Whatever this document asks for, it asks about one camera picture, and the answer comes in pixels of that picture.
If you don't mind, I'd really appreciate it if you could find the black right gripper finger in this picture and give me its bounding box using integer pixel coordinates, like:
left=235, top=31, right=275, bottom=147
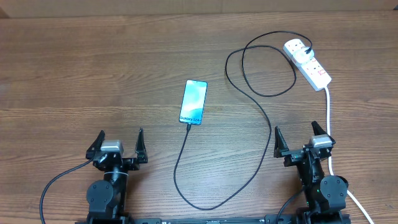
left=311, top=121, right=326, bottom=136
left=274, top=126, right=290, bottom=157

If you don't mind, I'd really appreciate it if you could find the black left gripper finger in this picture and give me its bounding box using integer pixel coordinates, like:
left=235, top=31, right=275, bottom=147
left=86, top=130, right=105, bottom=159
left=135, top=128, right=148, bottom=164

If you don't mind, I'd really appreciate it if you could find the white charger plug adapter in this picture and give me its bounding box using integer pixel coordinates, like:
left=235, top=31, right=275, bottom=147
left=293, top=48, right=315, bottom=64

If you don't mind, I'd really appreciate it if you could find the white power strip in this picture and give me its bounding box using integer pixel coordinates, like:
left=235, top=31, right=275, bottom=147
left=283, top=39, right=331, bottom=91

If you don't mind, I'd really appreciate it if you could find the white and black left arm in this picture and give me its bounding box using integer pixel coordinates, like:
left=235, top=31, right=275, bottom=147
left=86, top=129, right=148, bottom=224

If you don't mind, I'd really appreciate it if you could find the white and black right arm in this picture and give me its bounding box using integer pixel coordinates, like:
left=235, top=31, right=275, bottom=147
left=266, top=121, right=351, bottom=224

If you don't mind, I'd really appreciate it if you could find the blue Galaxy S24+ smartphone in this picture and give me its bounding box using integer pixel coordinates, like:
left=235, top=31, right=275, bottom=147
left=179, top=80, right=208, bottom=125

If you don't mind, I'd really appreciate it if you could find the black USB charging cable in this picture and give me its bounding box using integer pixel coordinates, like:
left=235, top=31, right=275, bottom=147
left=173, top=30, right=313, bottom=212

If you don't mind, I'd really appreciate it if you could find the brown cardboard backdrop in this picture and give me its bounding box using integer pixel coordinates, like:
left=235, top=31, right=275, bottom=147
left=1, top=0, right=397, bottom=19

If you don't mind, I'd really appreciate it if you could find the white power strip cord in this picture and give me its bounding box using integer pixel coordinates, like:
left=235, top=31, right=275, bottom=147
left=324, top=86, right=376, bottom=224

